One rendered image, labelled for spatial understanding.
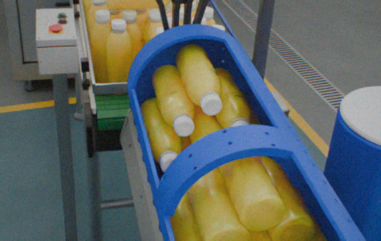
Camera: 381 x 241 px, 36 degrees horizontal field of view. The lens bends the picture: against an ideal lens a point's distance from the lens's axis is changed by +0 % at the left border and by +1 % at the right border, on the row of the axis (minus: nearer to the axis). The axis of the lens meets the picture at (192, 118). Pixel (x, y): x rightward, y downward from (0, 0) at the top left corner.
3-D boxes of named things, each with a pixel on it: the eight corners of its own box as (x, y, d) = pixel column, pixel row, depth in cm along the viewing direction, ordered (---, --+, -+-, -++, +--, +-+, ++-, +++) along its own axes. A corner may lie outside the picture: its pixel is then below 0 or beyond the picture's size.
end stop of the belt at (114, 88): (96, 94, 155) (95, 85, 154) (96, 93, 156) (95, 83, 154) (242, 86, 163) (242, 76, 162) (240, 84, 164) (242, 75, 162)
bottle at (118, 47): (132, 95, 166) (132, 32, 155) (106, 95, 165) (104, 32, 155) (132, 83, 172) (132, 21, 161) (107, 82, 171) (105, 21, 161)
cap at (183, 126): (193, 128, 118) (195, 134, 117) (175, 134, 118) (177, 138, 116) (191, 113, 116) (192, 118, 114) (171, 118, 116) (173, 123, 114)
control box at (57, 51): (39, 75, 152) (35, 39, 146) (39, 41, 168) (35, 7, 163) (78, 73, 154) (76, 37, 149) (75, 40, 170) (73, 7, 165)
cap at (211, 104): (196, 105, 114) (198, 110, 113) (209, 90, 113) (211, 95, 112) (211, 114, 116) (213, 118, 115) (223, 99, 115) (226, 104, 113)
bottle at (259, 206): (290, 223, 90) (252, 150, 106) (282, 190, 86) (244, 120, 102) (246, 239, 90) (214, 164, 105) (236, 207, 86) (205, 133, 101)
